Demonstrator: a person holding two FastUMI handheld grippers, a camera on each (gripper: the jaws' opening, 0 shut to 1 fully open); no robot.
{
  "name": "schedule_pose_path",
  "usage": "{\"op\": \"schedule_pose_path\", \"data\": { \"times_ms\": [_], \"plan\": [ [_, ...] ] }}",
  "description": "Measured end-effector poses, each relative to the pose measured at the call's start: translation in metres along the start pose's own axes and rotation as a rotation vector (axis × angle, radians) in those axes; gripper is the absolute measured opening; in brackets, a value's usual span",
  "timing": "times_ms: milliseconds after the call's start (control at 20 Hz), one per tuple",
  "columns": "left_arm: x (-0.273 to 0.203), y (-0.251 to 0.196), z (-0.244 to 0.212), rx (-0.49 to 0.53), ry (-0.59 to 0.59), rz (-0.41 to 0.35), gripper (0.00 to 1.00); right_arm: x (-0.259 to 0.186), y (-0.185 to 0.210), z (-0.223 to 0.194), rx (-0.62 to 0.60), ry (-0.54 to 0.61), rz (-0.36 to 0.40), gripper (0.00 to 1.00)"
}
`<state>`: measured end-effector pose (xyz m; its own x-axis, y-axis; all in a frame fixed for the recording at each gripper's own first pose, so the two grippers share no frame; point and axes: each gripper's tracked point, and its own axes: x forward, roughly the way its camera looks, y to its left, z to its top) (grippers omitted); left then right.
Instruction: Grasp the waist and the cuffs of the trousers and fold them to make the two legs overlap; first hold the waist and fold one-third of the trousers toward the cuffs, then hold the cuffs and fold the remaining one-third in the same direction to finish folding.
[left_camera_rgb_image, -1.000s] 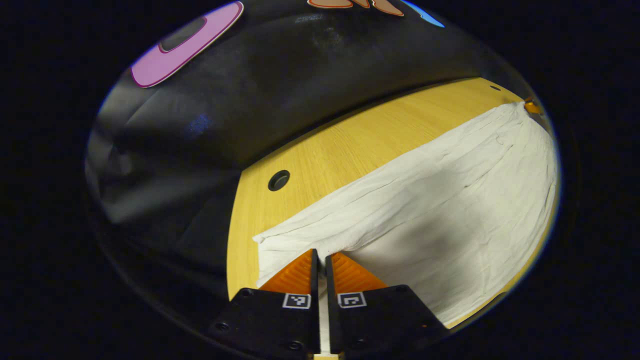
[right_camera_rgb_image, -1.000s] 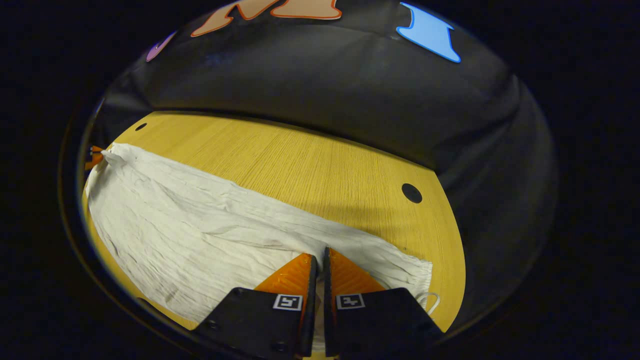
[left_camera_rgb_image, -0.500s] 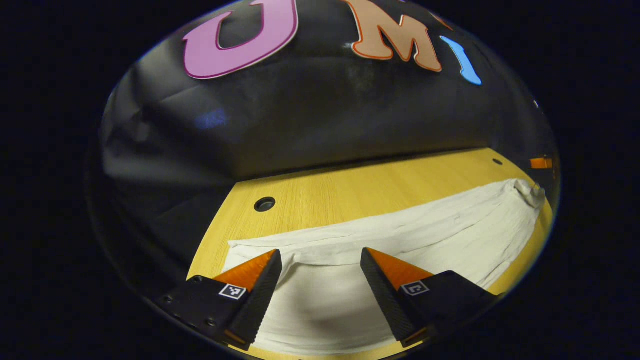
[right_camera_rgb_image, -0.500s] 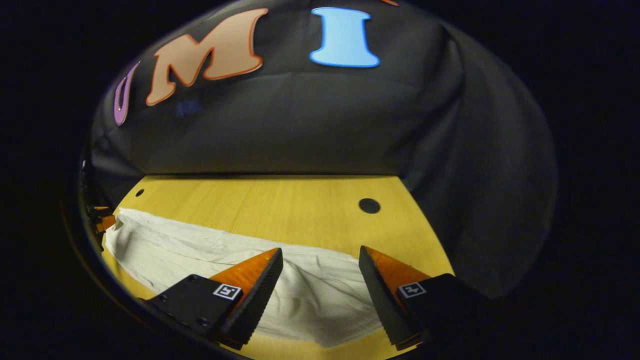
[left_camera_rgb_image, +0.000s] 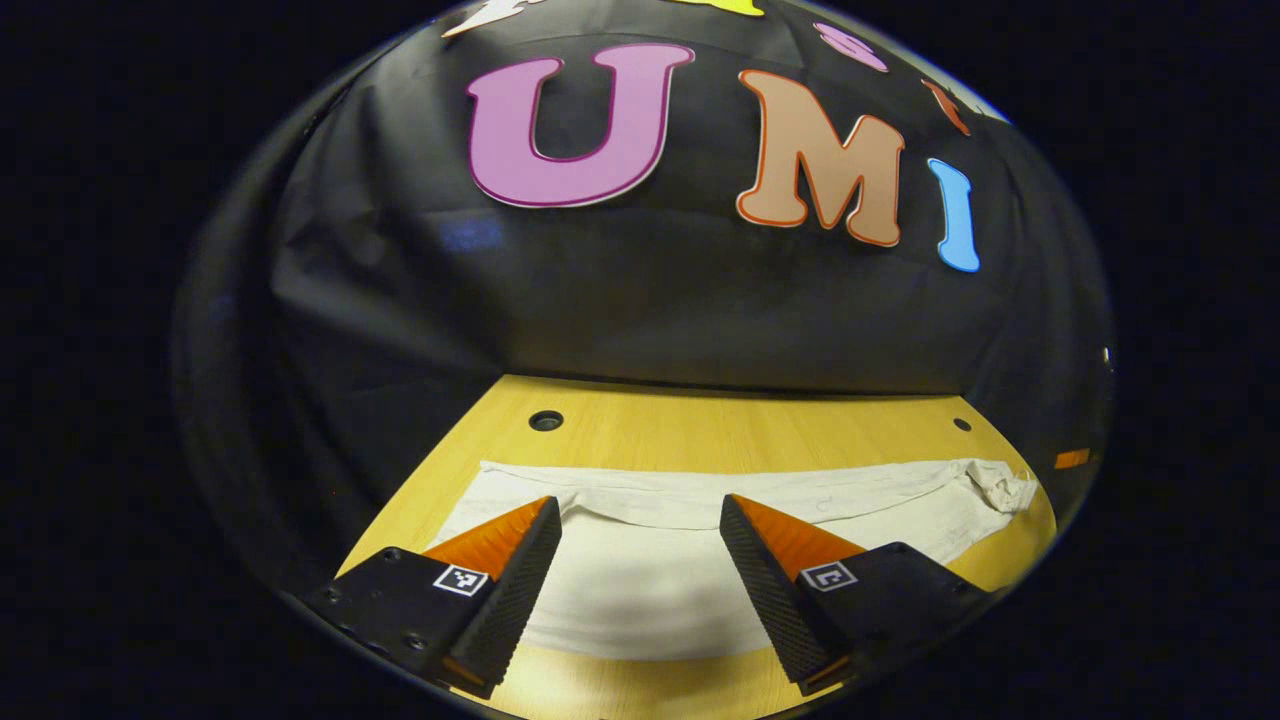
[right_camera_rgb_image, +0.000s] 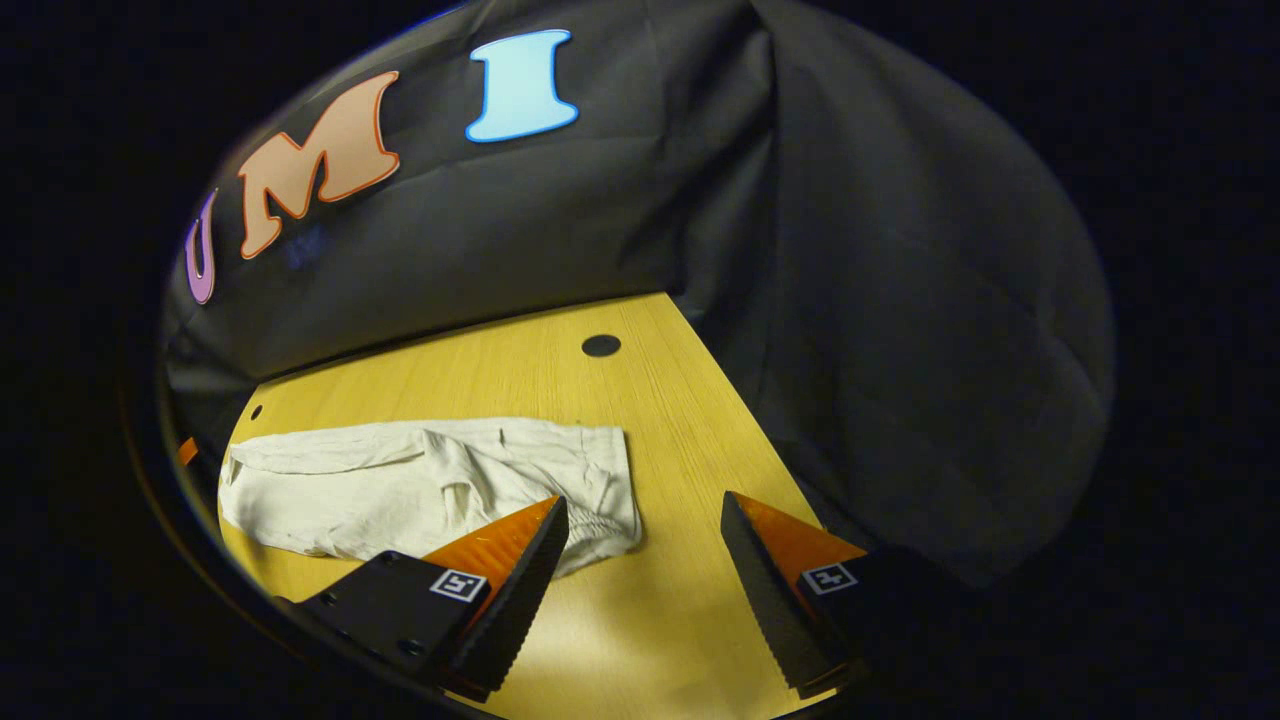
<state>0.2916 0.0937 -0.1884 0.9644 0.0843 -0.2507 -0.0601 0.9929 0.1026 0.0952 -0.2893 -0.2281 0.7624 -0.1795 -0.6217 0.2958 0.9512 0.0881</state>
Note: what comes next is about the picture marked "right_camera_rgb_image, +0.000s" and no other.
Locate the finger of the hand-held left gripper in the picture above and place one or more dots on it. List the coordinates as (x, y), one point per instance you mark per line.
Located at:
(187, 451)

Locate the black backdrop cloth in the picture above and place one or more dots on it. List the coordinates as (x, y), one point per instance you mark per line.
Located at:
(850, 300)

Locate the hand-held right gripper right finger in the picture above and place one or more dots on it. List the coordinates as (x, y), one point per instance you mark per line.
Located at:
(770, 600)

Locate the white jeans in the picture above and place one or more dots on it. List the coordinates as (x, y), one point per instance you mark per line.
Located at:
(380, 490)

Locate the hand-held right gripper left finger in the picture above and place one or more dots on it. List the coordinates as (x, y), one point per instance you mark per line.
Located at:
(520, 600)

